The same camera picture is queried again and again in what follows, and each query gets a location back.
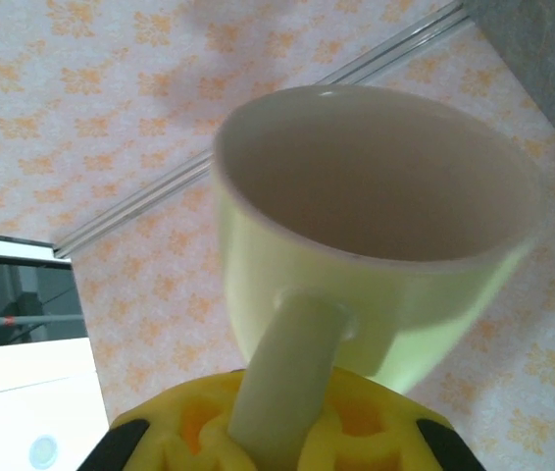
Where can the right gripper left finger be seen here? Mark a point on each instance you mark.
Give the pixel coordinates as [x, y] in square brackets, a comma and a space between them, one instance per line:
[160, 407]

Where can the light green mug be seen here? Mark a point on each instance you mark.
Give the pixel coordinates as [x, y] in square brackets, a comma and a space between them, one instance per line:
[380, 304]

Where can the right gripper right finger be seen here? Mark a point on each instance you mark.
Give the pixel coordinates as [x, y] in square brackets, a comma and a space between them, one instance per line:
[405, 412]

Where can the white cabinet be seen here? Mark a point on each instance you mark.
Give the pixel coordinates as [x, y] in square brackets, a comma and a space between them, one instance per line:
[22, 392]

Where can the grey bar with red mark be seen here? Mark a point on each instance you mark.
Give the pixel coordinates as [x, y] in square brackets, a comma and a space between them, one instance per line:
[37, 321]

